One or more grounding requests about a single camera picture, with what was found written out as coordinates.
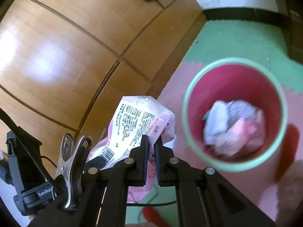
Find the pink printed plastic bag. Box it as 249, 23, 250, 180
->
87, 96, 175, 203

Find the silver metal spring clamp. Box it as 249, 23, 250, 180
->
55, 133, 93, 211

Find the pink foam floor mat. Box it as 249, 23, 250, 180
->
158, 61, 302, 220

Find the pink plastic wrapper in bin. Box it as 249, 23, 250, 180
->
214, 110, 266, 158

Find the white tissue in bin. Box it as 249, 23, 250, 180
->
203, 100, 228, 145

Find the red bin with green rim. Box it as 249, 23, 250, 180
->
182, 58, 287, 172

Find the printed paper in bin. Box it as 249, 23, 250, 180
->
226, 100, 259, 128

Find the red slipper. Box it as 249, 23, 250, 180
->
275, 124, 300, 181

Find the wooden wardrobe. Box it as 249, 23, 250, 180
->
1, 0, 205, 174

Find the black baseboard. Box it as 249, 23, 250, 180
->
202, 7, 290, 28

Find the thick black cable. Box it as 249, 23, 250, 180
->
0, 108, 62, 194

